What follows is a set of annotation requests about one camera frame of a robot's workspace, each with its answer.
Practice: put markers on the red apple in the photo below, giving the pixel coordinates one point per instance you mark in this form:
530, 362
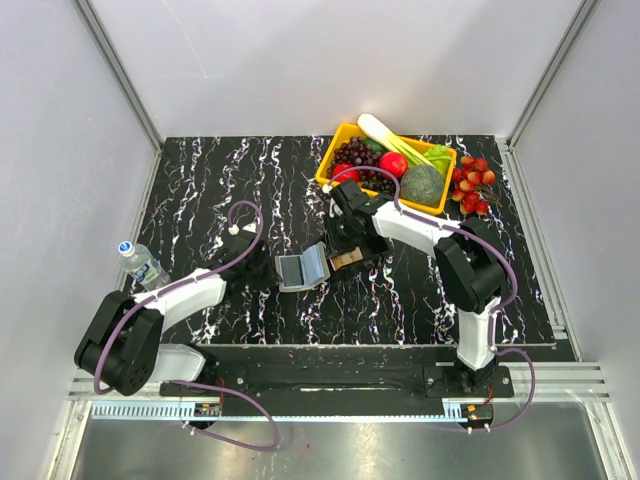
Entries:
394, 163
343, 172

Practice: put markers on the white green leek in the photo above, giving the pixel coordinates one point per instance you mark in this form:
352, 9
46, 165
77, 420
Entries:
377, 131

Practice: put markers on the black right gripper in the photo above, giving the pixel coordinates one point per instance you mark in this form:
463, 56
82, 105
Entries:
335, 243

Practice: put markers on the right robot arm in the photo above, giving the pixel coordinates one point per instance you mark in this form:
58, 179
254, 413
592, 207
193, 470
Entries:
474, 275

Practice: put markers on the red lychee bunch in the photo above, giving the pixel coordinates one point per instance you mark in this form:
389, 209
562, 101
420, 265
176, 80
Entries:
473, 186

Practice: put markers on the red apple right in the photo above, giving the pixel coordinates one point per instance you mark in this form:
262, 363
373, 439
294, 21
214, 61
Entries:
394, 163

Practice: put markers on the green lettuce leaf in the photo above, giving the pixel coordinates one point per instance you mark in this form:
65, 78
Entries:
439, 157

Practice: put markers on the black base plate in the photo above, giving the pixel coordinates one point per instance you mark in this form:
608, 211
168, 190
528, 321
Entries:
348, 381

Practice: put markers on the beige leather card holder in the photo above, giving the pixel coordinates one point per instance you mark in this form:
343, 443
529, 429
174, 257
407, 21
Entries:
303, 272

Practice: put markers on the clear plastic water bottle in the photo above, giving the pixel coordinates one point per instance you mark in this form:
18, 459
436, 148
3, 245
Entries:
138, 262

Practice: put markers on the dark purple grape bunch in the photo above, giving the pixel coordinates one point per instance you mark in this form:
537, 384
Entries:
355, 152

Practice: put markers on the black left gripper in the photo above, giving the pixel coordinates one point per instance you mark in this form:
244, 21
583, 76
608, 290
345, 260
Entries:
271, 277

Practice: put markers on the yellow plastic bin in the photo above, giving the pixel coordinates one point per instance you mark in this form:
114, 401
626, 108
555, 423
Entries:
345, 131

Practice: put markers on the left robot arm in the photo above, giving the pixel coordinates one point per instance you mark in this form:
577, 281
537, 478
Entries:
122, 347

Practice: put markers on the aluminium frame rail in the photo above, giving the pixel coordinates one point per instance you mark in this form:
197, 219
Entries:
109, 54

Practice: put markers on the red apple left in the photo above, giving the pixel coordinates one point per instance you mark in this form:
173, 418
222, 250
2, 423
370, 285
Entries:
343, 172

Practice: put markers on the black plastic card box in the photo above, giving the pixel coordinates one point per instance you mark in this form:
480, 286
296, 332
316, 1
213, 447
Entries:
374, 249

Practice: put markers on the green melon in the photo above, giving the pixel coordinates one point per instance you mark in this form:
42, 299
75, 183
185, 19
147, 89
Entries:
422, 184

